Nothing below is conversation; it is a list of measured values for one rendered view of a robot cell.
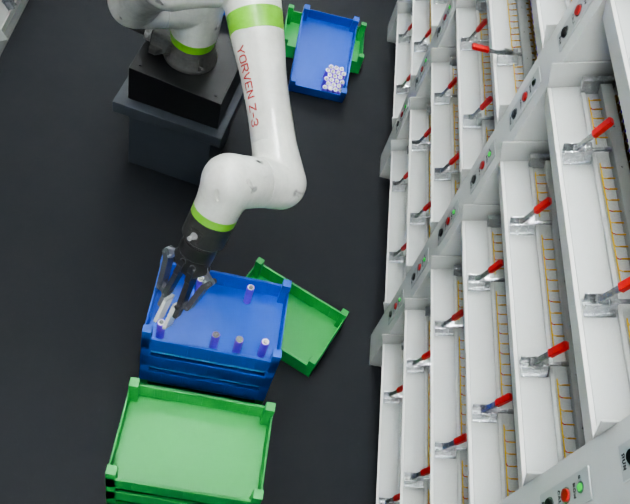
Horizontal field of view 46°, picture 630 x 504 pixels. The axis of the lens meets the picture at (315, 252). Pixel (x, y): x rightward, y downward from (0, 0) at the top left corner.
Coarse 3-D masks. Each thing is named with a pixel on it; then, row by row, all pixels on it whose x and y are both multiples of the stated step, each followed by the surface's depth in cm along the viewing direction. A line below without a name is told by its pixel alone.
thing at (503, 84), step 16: (496, 0) 165; (496, 16) 162; (512, 16) 161; (528, 16) 160; (496, 32) 159; (512, 32) 158; (496, 48) 156; (496, 64) 153; (496, 80) 150; (512, 80) 150; (496, 96) 147; (512, 96) 147; (496, 112) 145
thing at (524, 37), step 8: (520, 0) 160; (520, 8) 159; (520, 16) 157; (520, 24) 156; (520, 32) 154; (528, 32) 154; (512, 40) 155; (520, 40) 154; (528, 40) 152; (512, 48) 154; (520, 48) 154; (528, 48) 151; (528, 56) 150; (528, 64) 148; (528, 72) 147; (520, 80) 147
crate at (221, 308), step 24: (216, 288) 175; (240, 288) 175; (264, 288) 174; (288, 288) 170; (168, 312) 168; (192, 312) 170; (216, 312) 171; (240, 312) 172; (264, 312) 174; (144, 336) 158; (168, 336) 165; (192, 336) 166; (264, 336) 170; (216, 360) 164; (240, 360) 162; (264, 360) 161
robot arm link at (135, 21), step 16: (112, 0) 179; (128, 0) 168; (144, 0) 153; (160, 0) 146; (176, 0) 146; (192, 0) 147; (208, 0) 149; (128, 16) 177; (144, 16) 172; (160, 16) 183
